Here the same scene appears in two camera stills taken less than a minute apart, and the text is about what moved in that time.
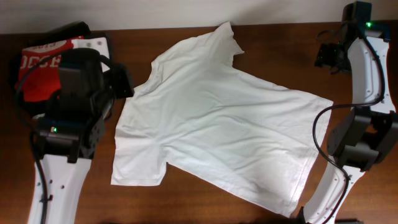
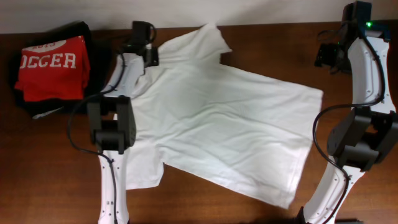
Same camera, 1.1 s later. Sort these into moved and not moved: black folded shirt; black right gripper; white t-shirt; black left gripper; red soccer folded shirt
Moved: white t-shirt; black left gripper
Not moved: black folded shirt; red soccer folded shirt; black right gripper
